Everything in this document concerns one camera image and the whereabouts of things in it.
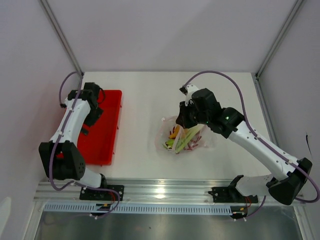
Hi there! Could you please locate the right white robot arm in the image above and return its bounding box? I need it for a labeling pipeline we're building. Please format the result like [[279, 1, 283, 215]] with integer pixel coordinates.
[[176, 85, 313, 206]]

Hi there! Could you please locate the right aluminium frame post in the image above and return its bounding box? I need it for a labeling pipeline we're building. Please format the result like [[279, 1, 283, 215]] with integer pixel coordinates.
[[255, 0, 307, 80]]

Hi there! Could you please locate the aluminium mounting rail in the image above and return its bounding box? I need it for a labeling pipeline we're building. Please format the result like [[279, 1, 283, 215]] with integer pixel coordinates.
[[33, 177, 306, 207]]

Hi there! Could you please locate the aluminium frame post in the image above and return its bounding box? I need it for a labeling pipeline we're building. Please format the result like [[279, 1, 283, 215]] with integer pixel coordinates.
[[38, 0, 84, 77], [255, 0, 307, 80]]

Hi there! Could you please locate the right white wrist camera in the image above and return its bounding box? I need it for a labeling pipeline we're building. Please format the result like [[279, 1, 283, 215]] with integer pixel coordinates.
[[179, 84, 199, 107]]

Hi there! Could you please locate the left aluminium frame post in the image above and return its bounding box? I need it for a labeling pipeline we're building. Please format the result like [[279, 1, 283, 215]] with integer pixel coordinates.
[[38, 0, 84, 77]]

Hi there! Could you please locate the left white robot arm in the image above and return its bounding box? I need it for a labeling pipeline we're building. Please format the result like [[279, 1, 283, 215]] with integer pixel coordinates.
[[38, 82, 109, 200]]

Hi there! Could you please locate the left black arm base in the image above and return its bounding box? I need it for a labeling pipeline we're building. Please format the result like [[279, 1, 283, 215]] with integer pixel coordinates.
[[79, 184, 125, 202]]

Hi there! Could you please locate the yellow toy food piece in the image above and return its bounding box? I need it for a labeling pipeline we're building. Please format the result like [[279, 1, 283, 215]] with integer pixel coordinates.
[[168, 125, 183, 140]]

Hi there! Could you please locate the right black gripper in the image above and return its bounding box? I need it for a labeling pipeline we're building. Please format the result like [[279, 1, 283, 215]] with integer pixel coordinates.
[[176, 100, 210, 130]]

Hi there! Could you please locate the white slotted cable duct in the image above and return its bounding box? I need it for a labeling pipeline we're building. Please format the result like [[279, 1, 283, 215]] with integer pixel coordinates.
[[43, 202, 233, 216]]

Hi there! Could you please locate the clear zip top bag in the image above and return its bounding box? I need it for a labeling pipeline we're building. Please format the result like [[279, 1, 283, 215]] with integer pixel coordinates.
[[154, 116, 217, 155]]

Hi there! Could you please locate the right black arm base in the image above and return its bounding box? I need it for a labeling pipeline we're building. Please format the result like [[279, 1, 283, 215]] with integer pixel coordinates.
[[207, 186, 259, 204]]

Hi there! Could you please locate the green white toy celery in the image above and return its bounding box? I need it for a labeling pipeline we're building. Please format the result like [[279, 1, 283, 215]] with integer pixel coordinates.
[[163, 126, 203, 154]]

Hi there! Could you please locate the red plastic tray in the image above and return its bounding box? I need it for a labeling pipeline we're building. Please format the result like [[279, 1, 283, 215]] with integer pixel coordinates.
[[77, 89, 122, 166]]

